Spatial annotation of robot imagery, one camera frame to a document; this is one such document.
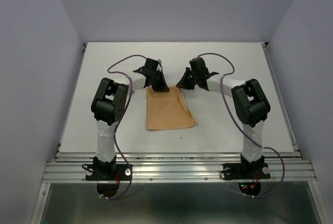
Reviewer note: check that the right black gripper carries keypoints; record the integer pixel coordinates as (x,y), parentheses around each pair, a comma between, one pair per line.
(182,83)

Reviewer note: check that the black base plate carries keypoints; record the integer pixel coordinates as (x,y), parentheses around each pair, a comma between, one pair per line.
(241,171)
(121,172)

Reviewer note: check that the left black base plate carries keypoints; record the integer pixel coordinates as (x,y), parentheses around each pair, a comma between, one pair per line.
(121,172)

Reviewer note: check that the orange cloth napkin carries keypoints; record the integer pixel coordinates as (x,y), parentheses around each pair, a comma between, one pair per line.
(168,110)

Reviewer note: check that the aluminium frame rail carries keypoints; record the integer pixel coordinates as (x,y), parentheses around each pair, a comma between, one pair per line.
(177,167)

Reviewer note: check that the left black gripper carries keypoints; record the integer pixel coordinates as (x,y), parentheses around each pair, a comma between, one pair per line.
(163,87)

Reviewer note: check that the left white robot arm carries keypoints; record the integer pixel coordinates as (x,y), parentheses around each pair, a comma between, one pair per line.
(112,100)

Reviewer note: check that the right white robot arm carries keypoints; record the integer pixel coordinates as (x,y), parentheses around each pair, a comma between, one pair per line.
(245,101)

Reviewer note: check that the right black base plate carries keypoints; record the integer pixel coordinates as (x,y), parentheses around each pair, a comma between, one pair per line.
(241,171)

